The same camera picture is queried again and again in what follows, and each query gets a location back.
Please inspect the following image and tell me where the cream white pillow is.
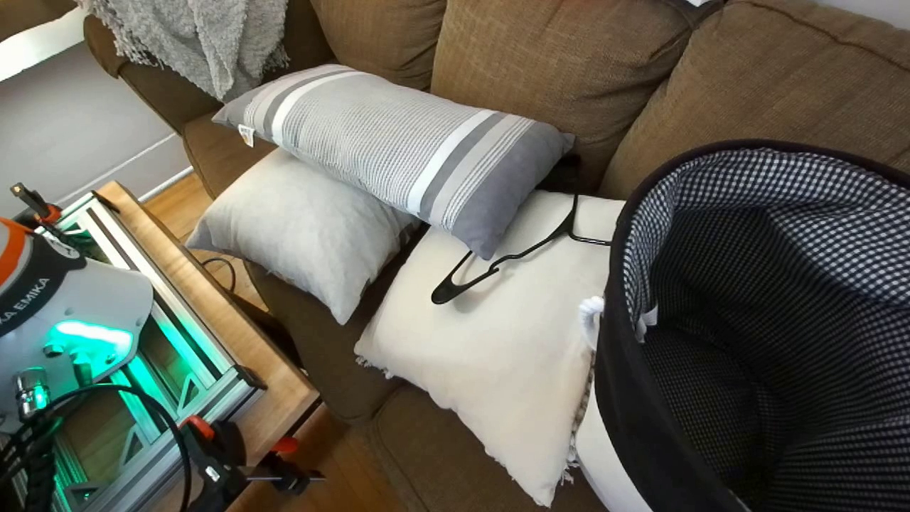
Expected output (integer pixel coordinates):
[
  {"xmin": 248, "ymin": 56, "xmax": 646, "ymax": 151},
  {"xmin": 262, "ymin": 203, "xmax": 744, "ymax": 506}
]
[{"xmin": 354, "ymin": 189, "xmax": 626, "ymax": 508}]

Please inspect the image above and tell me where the grey striped pillow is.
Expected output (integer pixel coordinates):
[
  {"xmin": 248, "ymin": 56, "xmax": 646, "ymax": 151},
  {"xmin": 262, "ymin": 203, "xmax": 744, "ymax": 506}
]
[{"xmin": 212, "ymin": 64, "xmax": 575, "ymax": 260}]

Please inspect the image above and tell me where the plain light grey pillow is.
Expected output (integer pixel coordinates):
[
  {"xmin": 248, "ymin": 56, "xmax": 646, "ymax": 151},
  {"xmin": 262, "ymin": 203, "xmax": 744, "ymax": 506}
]
[{"xmin": 186, "ymin": 148, "xmax": 422, "ymax": 326}]

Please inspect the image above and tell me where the brown fabric couch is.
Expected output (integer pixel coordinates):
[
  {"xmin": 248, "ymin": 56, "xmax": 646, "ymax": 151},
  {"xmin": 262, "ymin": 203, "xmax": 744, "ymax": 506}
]
[{"xmin": 83, "ymin": 0, "xmax": 910, "ymax": 512}]

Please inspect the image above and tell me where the black clothes hanger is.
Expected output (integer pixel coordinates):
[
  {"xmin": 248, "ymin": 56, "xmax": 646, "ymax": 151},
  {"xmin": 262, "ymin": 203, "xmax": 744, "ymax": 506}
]
[{"xmin": 431, "ymin": 193, "xmax": 612, "ymax": 305}]

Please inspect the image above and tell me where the black orange bar clamp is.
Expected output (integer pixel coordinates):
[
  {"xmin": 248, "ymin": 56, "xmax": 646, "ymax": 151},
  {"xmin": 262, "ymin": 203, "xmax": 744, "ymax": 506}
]
[
  {"xmin": 10, "ymin": 182, "xmax": 63, "ymax": 227},
  {"xmin": 178, "ymin": 415, "xmax": 326, "ymax": 512}
]

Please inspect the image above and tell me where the black checkered laundry basket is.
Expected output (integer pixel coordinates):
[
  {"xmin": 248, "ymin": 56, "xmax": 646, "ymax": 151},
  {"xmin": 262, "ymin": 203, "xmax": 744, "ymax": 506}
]
[{"xmin": 594, "ymin": 139, "xmax": 910, "ymax": 512}]

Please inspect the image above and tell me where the grey knitted throw blanket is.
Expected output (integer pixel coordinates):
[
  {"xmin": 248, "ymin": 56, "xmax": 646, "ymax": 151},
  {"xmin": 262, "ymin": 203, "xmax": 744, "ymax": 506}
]
[{"xmin": 77, "ymin": 0, "xmax": 290, "ymax": 102}]

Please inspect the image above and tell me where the black cable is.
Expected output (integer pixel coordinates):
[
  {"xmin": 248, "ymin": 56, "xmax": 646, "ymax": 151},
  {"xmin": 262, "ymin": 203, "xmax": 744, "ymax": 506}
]
[{"xmin": 200, "ymin": 256, "xmax": 238, "ymax": 294}]

